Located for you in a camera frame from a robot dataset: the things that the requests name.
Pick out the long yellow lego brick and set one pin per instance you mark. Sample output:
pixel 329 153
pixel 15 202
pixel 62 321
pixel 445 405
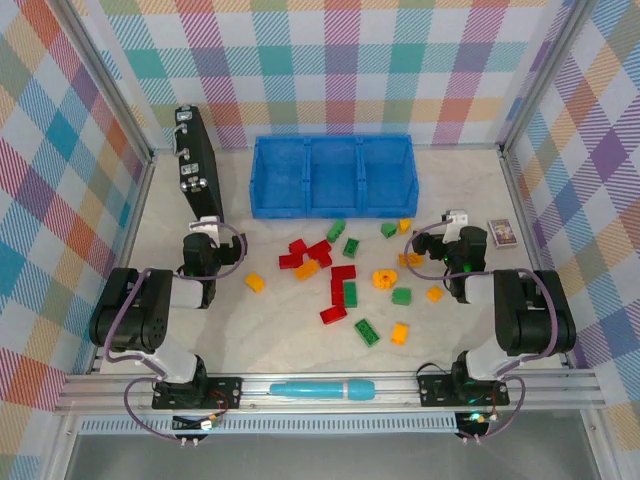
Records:
pixel 411 259
pixel 306 270

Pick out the small yellow lego brick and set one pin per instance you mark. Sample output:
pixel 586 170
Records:
pixel 255 282
pixel 400 334
pixel 434 294
pixel 405 225

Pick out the small green lego brick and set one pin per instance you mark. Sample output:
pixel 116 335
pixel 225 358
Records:
pixel 351 247
pixel 401 296
pixel 389 230

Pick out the round yellow lego piece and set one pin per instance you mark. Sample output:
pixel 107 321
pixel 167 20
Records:
pixel 385 279

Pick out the long red lego brick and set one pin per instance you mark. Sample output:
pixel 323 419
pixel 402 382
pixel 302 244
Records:
pixel 343 272
pixel 288 261
pixel 337 294
pixel 320 248
pixel 333 315

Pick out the long green lego brick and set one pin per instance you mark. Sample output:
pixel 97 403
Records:
pixel 336 231
pixel 367 332
pixel 350 294

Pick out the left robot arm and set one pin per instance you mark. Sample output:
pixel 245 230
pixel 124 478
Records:
pixel 150 325

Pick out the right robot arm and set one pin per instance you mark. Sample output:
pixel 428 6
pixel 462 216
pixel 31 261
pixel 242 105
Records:
pixel 520 320

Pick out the playing card box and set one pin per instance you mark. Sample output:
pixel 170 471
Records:
pixel 502 233

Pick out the blue three-compartment bin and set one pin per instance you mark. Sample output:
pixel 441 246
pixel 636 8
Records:
pixel 280 175

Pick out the teal marker pen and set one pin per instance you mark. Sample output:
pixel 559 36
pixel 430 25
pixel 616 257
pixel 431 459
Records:
pixel 320 390

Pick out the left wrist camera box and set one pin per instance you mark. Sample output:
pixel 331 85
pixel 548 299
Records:
pixel 205 222

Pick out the aluminium side rail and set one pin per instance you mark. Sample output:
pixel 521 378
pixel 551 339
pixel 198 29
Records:
pixel 525 220
pixel 131 225

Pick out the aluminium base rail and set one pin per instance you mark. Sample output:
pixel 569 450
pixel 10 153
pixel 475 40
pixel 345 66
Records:
pixel 390 406

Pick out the aluminium frame post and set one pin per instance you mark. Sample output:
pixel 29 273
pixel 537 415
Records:
pixel 546 75
pixel 107 75

